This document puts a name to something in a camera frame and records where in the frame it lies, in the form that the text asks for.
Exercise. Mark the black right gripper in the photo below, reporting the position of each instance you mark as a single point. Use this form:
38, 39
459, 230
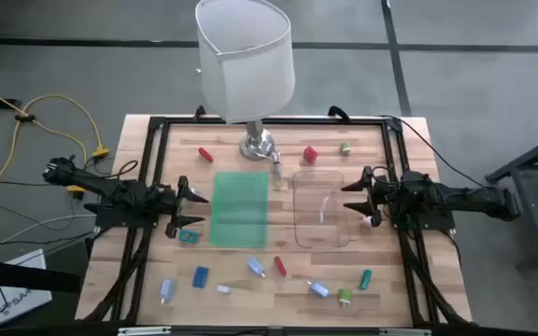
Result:
386, 196

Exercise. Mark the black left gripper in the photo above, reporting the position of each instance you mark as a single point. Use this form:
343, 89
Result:
171, 203

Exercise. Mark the teal digital clock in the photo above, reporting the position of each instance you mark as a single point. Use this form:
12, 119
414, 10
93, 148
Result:
365, 279
188, 236

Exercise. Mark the green wall charger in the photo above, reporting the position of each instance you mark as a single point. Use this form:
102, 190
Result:
344, 295
345, 148

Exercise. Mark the red wall charger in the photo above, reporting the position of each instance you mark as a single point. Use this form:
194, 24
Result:
310, 155

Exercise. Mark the blue digital clock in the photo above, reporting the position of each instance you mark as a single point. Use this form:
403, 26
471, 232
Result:
200, 276

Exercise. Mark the white digital clock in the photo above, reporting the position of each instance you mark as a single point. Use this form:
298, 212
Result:
223, 289

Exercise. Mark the light blue wall charger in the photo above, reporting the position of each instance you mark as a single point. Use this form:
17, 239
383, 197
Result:
319, 289
255, 266
166, 289

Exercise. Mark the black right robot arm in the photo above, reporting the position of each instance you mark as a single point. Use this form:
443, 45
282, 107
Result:
474, 198

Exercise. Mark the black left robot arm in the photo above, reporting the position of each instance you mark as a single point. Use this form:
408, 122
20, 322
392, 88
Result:
96, 183

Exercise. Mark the clear plastic bin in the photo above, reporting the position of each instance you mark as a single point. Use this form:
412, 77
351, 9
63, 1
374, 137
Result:
318, 186

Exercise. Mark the green translucent plastic bin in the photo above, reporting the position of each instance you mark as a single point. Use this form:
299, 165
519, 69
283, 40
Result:
238, 210

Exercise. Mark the table lamp white shade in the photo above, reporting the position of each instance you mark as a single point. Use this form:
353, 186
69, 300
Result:
245, 70

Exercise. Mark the dark metal side table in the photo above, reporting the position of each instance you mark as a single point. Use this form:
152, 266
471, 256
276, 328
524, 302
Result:
530, 158

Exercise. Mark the black beam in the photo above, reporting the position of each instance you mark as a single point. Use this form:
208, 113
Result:
26, 277

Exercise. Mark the white printed sign board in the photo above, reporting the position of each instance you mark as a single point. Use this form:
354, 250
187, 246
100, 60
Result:
21, 303

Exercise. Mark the purple wall charger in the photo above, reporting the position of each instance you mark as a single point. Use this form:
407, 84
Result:
195, 191

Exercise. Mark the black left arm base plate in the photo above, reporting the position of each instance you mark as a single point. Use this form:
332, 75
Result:
119, 221

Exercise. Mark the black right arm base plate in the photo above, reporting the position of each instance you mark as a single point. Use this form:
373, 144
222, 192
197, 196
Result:
432, 224

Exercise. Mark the black aluminium table frame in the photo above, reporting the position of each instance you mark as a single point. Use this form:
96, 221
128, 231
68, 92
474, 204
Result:
273, 121

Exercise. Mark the silver metal bracket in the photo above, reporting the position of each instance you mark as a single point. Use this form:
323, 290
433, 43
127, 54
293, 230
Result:
404, 332
143, 331

